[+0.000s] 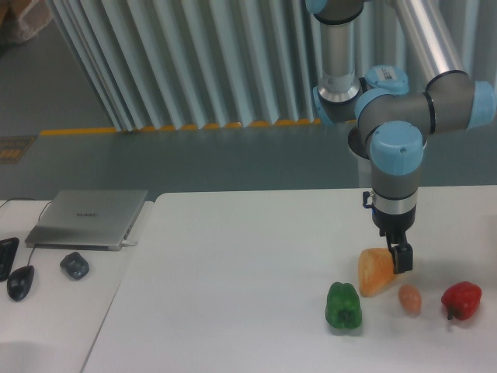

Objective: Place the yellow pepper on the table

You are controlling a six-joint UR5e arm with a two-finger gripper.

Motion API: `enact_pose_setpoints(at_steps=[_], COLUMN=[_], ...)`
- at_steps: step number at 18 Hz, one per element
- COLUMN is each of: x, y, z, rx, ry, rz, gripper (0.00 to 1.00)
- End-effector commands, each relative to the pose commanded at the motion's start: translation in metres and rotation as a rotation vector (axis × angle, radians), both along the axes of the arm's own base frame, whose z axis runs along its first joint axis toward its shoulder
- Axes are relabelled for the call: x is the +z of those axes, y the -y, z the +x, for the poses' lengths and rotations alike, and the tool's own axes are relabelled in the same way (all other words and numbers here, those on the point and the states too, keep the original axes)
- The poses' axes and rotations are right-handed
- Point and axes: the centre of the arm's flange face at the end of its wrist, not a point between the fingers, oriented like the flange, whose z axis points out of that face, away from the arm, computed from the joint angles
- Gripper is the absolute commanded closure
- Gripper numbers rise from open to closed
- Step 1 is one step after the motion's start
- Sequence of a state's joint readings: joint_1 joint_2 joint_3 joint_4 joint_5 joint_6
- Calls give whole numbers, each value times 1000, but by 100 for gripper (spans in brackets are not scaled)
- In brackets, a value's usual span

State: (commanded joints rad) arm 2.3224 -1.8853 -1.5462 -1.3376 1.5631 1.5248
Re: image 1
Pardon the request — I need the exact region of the silver closed laptop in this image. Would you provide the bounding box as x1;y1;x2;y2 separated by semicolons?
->
25;190;148;250

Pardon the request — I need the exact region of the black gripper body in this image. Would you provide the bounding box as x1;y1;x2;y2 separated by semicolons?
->
372;209;415;246

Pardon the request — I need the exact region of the brown egg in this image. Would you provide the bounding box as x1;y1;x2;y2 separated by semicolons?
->
398;284;422;315

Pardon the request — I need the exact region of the dark grey earbuds case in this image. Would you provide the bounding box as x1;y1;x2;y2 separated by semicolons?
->
60;252;90;281

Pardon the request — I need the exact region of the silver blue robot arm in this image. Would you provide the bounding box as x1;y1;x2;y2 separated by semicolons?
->
306;1;496;274

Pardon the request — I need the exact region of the black mouse cable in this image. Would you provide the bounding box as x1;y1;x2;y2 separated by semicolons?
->
0;197;55;268

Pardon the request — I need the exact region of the orange bread wedge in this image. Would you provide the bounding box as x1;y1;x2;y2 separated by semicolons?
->
358;248;396;298

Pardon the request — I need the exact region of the black computer mouse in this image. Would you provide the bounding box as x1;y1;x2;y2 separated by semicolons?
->
6;265;35;302

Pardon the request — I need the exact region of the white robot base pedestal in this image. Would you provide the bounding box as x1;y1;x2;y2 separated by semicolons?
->
347;126;374;190

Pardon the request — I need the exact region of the red bell pepper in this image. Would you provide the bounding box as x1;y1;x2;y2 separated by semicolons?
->
440;281;482;321

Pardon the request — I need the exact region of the white folding partition screen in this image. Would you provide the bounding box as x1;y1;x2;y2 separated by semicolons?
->
44;0;497;135

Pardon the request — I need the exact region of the black keyboard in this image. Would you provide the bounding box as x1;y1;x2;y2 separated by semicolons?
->
0;237;19;282

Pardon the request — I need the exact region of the green bell pepper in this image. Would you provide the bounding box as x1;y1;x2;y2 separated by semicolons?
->
325;282;362;329

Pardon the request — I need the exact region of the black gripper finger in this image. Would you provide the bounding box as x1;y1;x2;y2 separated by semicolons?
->
391;243;413;274

